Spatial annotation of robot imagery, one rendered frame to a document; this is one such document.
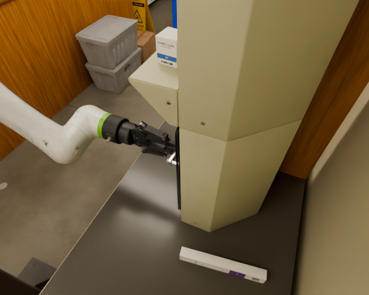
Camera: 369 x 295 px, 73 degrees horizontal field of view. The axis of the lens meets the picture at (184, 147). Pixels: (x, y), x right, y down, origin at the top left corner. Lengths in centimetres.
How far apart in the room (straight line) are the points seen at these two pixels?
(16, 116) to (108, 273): 56
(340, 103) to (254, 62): 50
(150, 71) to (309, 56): 30
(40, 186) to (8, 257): 58
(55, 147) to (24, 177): 175
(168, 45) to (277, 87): 23
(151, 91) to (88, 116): 41
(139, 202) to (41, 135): 41
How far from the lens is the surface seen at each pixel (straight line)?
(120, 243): 94
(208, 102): 48
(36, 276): 208
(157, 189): 101
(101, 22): 322
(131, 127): 83
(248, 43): 41
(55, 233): 216
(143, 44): 351
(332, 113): 91
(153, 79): 53
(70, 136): 86
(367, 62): 83
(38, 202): 237
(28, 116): 88
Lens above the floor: 180
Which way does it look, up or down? 49 degrees down
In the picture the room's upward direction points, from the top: straight up
